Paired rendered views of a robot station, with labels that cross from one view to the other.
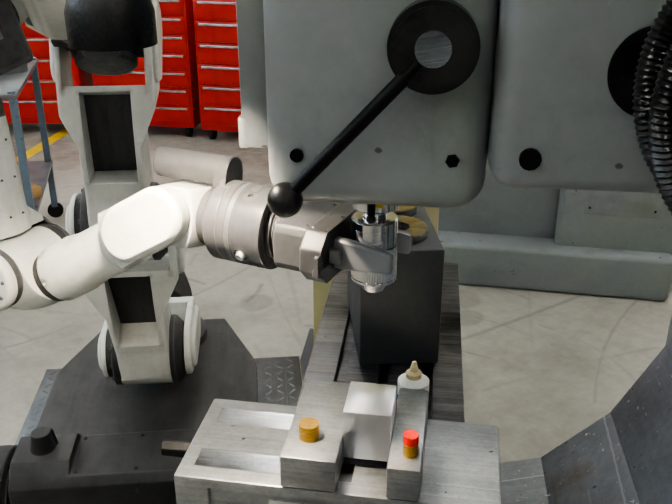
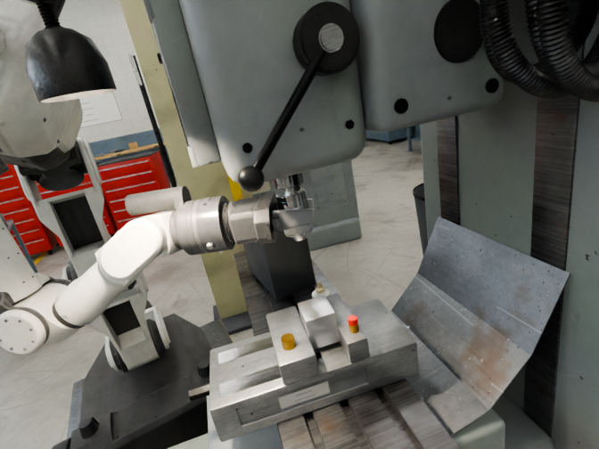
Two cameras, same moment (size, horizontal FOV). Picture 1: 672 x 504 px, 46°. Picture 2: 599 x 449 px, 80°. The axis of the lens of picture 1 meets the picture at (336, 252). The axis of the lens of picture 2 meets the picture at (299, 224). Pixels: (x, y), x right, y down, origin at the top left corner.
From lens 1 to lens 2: 31 cm
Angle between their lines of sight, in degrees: 18
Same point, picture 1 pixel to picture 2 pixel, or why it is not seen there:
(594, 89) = (428, 49)
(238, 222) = (202, 223)
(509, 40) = (372, 27)
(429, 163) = (335, 130)
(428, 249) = not seen: hidden behind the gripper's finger
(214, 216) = (184, 225)
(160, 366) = (150, 351)
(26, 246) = (43, 298)
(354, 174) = (289, 151)
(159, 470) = (171, 411)
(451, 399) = not seen: hidden behind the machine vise
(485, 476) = (393, 326)
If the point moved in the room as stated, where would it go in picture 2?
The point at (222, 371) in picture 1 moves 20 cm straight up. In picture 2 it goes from (184, 340) to (168, 298)
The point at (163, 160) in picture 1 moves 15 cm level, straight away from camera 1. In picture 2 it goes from (133, 203) to (118, 191)
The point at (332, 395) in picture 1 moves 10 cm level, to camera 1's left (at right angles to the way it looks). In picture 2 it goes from (286, 316) to (234, 338)
